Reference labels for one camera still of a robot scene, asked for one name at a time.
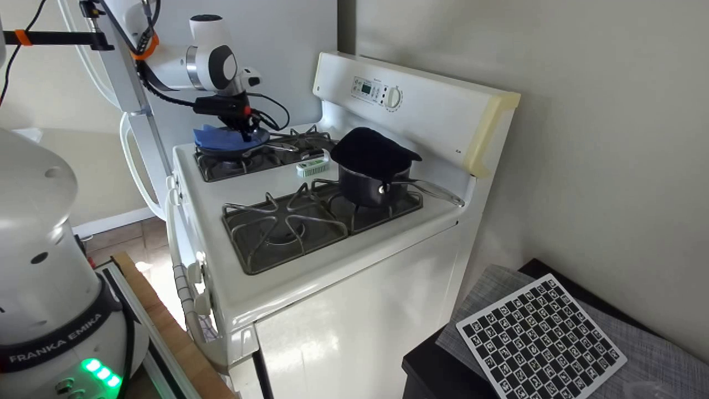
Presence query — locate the white gas stove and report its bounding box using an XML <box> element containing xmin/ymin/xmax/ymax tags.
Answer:
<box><xmin>166</xmin><ymin>50</ymin><xmax>523</xmax><ymax>399</ymax></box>

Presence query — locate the black saucepan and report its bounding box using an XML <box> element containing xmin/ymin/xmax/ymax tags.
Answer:
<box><xmin>336</xmin><ymin>161</ymin><xmax>416</xmax><ymax>211</ymax></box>

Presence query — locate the black side table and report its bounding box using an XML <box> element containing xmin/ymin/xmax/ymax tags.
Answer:
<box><xmin>401</xmin><ymin>258</ymin><xmax>709</xmax><ymax>399</ymax></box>

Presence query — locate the black cloth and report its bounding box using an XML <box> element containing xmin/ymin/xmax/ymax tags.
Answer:
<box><xmin>328</xmin><ymin>127</ymin><xmax>423</xmax><ymax>183</ymax></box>

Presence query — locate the black bar with orange tape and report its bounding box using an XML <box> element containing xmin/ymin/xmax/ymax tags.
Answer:
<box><xmin>0</xmin><ymin>27</ymin><xmax>118</xmax><ymax>53</ymax></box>

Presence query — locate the thin black cable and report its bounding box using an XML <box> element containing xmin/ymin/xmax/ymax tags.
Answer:
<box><xmin>0</xmin><ymin>0</ymin><xmax>48</xmax><ymax>106</ymax></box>

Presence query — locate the white refrigerator handle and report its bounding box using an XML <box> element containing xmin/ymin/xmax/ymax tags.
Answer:
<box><xmin>118</xmin><ymin>109</ymin><xmax>173</xmax><ymax>221</ymax></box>

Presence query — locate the dark grey frying pan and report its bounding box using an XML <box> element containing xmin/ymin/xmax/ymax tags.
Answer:
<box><xmin>192</xmin><ymin>131</ymin><xmax>273</xmax><ymax>161</ymax></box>

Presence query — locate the black white calibration board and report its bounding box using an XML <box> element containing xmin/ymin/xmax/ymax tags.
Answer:
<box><xmin>455</xmin><ymin>273</ymin><xmax>629</xmax><ymax>399</ymax></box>

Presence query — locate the wooden plank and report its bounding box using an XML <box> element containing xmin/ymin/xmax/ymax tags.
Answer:
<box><xmin>108</xmin><ymin>253</ymin><xmax>240</xmax><ymax>399</ymax></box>

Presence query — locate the blue striped towel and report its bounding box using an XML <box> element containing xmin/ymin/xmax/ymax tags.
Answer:
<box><xmin>192</xmin><ymin>122</ymin><xmax>273</xmax><ymax>156</ymax></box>

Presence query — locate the small white green sponge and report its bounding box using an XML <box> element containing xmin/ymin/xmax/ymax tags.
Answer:
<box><xmin>294</xmin><ymin>156</ymin><xmax>330</xmax><ymax>178</ymax></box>

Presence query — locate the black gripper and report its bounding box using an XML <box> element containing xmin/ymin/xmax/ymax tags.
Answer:
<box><xmin>192</xmin><ymin>91</ymin><xmax>262</xmax><ymax>142</ymax></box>

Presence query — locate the white oven door handle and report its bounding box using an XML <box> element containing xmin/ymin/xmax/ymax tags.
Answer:
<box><xmin>168</xmin><ymin>176</ymin><xmax>223</xmax><ymax>351</ymax></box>

